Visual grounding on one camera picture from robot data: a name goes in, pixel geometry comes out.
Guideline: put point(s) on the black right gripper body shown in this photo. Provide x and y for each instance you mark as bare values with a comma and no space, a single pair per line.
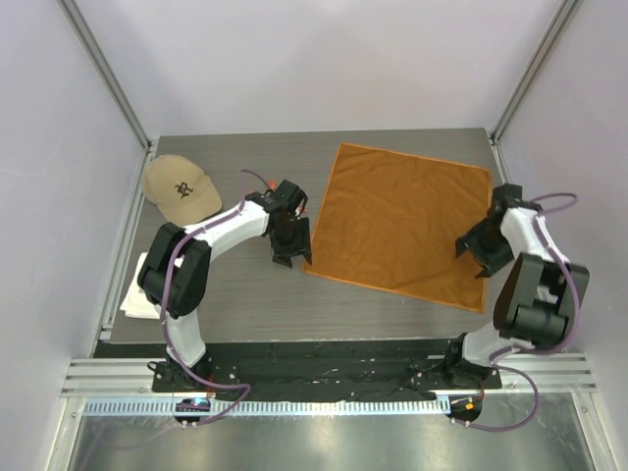
490,246

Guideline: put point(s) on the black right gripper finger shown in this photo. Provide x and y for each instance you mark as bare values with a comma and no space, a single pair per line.
461,246
486,272

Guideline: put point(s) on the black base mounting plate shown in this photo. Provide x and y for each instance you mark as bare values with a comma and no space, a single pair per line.
326,370

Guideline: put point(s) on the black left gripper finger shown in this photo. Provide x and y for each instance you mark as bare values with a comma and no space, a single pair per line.
307,256
282,260

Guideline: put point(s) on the beige baseball cap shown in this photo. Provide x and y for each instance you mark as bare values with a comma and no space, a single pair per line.
182,191

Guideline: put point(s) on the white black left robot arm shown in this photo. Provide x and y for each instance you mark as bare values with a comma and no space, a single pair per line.
176,269

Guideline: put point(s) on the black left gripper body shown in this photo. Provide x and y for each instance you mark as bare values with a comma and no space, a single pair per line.
292,238

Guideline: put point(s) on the orange cloth napkin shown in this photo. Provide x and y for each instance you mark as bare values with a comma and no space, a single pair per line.
389,221

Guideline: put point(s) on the white folded towel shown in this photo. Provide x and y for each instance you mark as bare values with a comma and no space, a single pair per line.
135,303

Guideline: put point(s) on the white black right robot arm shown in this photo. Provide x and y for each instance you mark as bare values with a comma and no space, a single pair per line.
538,308

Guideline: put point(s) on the orange plastic fork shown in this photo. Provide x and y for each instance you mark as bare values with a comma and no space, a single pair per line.
269,186

